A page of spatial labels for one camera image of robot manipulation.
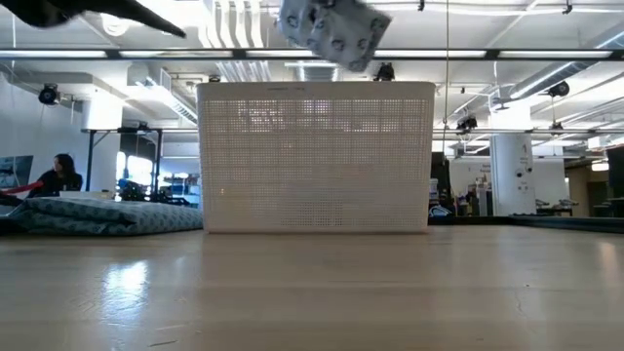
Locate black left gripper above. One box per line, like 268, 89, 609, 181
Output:
0, 0, 188, 39

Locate white pouch with dark print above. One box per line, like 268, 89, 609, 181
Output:
276, 0, 393, 73

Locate white perforated plastic basket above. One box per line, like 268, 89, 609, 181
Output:
196, 81, 437, 234

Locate round ceiling lamp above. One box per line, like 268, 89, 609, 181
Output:
99, 12, 132, 38

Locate white square column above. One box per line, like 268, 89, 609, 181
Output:
80, 90, 124, 132

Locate black round ceiling device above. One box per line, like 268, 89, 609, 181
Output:
37, 82, 61, 106

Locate blue machine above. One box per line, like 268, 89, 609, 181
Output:
111, 177, 157, 203

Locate storage shelf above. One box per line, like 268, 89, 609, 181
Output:
163, 171, 202, 209

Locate person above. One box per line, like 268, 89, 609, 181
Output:
26, 152, 85, 199

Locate folded blue patterned cloth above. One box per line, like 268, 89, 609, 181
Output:
0, 195, 205, 237

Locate red strip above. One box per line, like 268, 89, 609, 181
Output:
0, 180, 45, 196

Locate black ceiling-mounted device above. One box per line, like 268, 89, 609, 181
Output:
455, 114, 479, 134

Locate white round pillar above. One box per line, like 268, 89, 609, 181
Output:
488, 104, 538, 217

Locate dark blue mat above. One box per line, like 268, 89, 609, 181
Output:
427, 214, 624, 235

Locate black screen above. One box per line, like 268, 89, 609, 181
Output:
605, 145, 624, 199

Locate black overhead rail with lights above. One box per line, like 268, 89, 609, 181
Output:
0, 47, 624, 61

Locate black metal frame stand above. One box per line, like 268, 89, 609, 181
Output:
81, 125, 165, 204

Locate silver ceiling air duct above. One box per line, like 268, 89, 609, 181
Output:
291, 60, 342, 83

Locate wall picture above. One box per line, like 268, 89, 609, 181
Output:
0, 154, 35, 189

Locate black overhead camera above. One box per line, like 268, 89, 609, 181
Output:
372, 61, 397, 83

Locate thin hanging cable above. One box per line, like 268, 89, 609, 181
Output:
442, 0, 451, 147

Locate black hanging cable reel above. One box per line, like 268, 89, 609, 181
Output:
546, 80, 571, 98

